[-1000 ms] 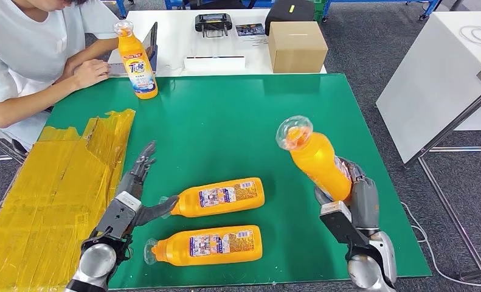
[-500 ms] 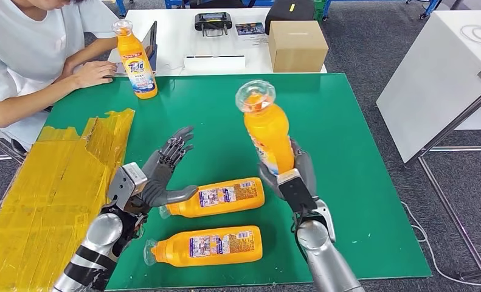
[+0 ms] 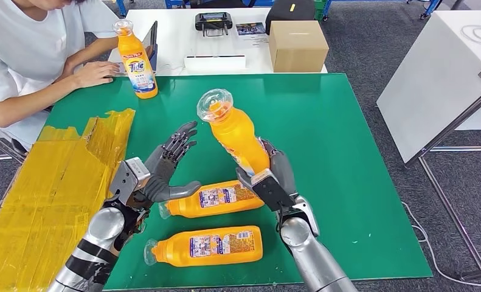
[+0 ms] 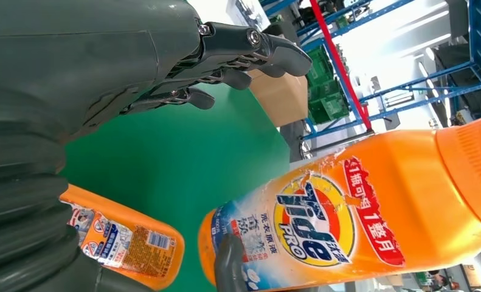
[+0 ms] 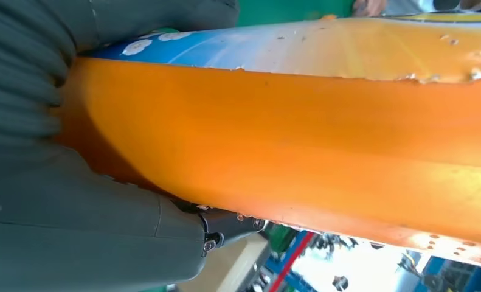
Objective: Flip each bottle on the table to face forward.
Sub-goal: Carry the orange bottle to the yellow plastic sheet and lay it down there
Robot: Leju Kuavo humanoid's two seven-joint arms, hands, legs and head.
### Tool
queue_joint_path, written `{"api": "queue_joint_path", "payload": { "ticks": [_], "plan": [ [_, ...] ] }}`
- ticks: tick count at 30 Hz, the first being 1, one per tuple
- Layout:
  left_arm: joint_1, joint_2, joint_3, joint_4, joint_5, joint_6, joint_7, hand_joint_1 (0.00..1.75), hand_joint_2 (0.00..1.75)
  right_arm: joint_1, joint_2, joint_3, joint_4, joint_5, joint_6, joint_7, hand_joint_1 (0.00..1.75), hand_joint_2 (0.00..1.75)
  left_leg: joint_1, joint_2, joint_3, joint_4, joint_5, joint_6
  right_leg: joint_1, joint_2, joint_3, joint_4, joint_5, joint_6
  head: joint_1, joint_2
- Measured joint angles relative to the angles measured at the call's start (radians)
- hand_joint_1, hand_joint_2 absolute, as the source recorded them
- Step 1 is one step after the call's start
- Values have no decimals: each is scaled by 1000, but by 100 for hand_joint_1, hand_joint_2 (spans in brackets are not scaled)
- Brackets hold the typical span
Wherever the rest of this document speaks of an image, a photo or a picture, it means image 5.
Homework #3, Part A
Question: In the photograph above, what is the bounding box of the brown cardboard box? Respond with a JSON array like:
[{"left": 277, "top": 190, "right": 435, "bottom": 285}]
[{"left": 175, "top": 234, "right": 271, "bottom": 292}]

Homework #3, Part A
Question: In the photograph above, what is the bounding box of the green plastic crate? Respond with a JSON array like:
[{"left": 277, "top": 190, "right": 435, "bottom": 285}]
[{"left": 264, "top": 224, "right": 299, "bottom": 254}]

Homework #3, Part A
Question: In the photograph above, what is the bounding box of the red barrier rail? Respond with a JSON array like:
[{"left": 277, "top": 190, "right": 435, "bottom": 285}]
[{"left": 267, "top": 231, "right": 317, "bottom": 292}]

